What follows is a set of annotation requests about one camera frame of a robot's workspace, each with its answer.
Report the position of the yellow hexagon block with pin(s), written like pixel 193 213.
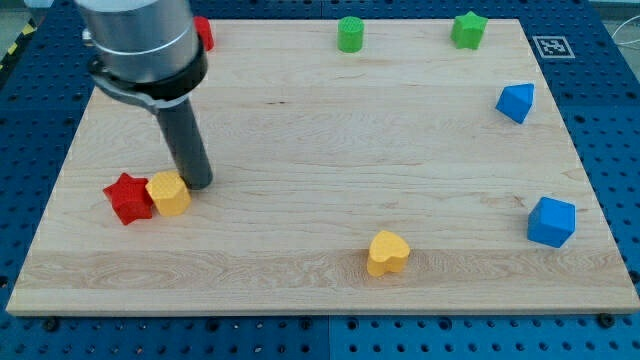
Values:
pixel 169 193

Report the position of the red star block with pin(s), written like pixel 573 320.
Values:
pixel 129 198

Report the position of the red block behind arm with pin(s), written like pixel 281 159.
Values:
pixel 204 31

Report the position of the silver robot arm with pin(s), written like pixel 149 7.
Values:
pixel 146 50

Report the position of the green star block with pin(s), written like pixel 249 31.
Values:
pixel 468 30

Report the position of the wooden board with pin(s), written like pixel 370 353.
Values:
pixel 314 152

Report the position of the yellow heart block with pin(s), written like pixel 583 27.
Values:
pixel 388 252

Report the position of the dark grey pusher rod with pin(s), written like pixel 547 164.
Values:
pixel 181 133

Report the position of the green cylinder block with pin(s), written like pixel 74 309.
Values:
pixel 350 34

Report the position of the blue pentagon block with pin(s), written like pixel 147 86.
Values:
pixel 516 101

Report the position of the blue cube block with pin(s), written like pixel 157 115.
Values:
pixel 551 222

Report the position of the white fiducial marker tag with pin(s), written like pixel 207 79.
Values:
pixel 553 47

